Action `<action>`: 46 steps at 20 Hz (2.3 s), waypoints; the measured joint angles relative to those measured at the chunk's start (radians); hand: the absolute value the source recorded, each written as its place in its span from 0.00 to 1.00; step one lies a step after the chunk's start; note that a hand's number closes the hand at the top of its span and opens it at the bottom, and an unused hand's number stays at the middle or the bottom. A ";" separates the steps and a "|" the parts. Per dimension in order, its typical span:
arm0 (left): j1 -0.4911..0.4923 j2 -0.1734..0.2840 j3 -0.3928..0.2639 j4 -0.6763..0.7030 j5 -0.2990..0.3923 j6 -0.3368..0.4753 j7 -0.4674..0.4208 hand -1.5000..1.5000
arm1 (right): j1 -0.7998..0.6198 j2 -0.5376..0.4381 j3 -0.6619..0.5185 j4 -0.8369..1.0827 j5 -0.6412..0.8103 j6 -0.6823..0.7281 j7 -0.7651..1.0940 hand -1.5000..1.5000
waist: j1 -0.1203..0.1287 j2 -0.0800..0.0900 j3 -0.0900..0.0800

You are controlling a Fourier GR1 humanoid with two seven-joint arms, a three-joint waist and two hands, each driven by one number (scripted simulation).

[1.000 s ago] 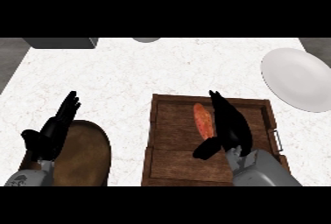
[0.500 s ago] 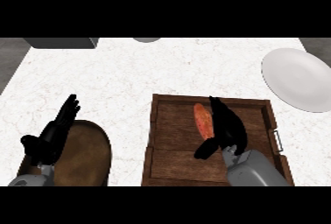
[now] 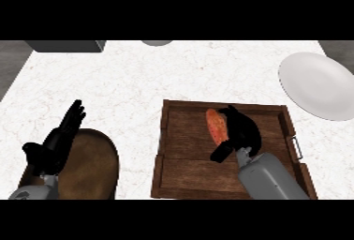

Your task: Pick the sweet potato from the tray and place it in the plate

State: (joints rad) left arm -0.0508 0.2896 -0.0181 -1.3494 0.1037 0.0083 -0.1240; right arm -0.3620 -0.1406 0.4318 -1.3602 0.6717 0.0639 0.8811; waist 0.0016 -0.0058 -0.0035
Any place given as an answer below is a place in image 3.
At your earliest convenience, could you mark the brown oval wooden board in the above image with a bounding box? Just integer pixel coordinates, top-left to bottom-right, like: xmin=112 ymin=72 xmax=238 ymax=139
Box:
xmin=18 ymin=127 xmax=121 ymax=201

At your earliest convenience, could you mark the white round plate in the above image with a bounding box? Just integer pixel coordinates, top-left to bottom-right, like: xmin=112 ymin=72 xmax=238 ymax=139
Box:
xmin=276 ymin=52 xmax=354 ymax=122

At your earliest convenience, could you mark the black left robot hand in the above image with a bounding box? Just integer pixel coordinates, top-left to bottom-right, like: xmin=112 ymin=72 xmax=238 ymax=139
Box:
xmin=21 ymin=98 xmax=87 ymax=176

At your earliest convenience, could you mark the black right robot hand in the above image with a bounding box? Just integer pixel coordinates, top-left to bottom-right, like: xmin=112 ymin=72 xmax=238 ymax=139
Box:
xmin=210 ymin=104 xmax=264 ymax=164

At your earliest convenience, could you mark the orange sweet potato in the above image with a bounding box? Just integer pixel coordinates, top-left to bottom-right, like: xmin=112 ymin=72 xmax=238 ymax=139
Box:
xmin=205 ymin=108 xmax=232 ymax=147

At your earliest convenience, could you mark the dark grey box appliance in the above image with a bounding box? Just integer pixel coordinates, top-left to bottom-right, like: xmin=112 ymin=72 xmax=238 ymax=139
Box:
xmin=24 ymin=40 xmax=108 ymax=53

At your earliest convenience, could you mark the brown wooden tray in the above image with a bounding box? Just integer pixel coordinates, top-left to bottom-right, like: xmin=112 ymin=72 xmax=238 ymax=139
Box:
xmin=149 ymin=98 xmax=320 ymax=201

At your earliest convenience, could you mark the grey round object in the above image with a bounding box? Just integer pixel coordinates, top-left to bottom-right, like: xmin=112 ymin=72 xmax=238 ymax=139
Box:
xmin=140 ymin=40 xmax=174 ymax=48

